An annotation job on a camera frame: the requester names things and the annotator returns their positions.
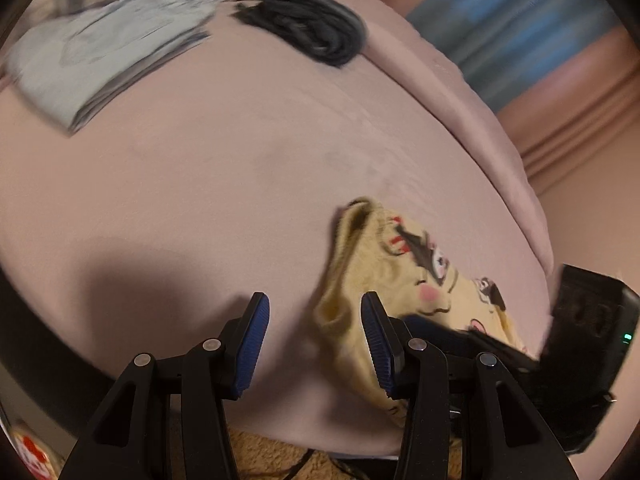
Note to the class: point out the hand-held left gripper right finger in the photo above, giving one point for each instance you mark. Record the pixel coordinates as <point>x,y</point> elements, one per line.
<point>377,345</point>

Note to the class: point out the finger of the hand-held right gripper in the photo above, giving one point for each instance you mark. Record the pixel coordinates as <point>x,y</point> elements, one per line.
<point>495,347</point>

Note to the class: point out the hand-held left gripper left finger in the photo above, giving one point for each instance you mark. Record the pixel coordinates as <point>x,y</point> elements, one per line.
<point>252,340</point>

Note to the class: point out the yellow cartoon print pants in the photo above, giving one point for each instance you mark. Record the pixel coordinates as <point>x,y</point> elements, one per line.
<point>360,270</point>

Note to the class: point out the folded dark pants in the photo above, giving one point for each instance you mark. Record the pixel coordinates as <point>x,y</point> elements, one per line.
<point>310,22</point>

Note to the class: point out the yellow shaggy rug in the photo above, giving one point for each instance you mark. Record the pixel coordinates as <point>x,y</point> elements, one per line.
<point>280,455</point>

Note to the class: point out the bed with pink sheet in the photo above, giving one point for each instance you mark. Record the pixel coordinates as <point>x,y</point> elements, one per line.
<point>225,185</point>

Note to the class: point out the red and white sticker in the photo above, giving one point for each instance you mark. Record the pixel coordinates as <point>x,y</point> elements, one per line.
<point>35,452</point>

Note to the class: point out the pink duvet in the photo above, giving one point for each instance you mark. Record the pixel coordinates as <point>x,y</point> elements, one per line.
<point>450,95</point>

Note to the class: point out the folded light blue jeans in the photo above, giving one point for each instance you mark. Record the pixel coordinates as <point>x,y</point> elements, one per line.
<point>100,55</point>

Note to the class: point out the pink and blue curtain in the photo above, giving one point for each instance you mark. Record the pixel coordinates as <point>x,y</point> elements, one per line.
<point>525,25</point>

